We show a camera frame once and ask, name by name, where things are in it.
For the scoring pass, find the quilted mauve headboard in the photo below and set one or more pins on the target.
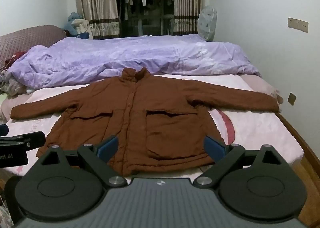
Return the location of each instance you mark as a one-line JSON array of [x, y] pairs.
[[27, 39]]

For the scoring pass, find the small beige wall socket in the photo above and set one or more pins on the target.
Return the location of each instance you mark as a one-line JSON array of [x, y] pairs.
[[292, 99]]

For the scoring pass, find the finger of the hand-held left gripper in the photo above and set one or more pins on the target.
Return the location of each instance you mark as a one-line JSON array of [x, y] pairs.
[[27, 138]]

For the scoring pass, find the beige striped curtain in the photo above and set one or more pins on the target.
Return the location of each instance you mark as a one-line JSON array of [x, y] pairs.
[[187, 0], [96, 0]]

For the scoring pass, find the brown jacket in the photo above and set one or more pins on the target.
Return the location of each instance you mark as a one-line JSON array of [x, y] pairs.
[[160, 108]]

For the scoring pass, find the blue plush toy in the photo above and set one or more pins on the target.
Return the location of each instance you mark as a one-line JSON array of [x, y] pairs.
[[75, 24]]

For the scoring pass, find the white covered standing fan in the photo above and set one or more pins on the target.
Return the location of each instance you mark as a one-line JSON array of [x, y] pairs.
[[208, 22]]

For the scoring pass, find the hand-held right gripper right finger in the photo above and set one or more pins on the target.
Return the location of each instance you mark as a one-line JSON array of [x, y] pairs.
[[213, 147]]

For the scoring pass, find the window with hanging clothes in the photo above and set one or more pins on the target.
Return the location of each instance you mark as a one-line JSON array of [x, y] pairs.
[[145, 10]]

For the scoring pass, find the wide beige wall socket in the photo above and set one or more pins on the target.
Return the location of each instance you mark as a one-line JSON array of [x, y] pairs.
[[298, 24]]

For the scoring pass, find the purple duvet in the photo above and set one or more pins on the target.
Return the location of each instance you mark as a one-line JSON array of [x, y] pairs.
[[120, 55]]

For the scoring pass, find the dark red cloth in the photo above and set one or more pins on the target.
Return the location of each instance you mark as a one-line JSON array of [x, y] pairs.
[[16, 57]]

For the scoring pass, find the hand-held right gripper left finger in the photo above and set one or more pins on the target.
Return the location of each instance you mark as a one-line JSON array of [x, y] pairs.
[[109, 147]]

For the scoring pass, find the wooden bed frame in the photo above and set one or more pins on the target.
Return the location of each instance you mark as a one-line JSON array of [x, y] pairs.
[[303, 148]]

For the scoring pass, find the bed with pink sheet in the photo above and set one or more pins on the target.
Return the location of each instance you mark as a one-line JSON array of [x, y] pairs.
[[250, 128]]

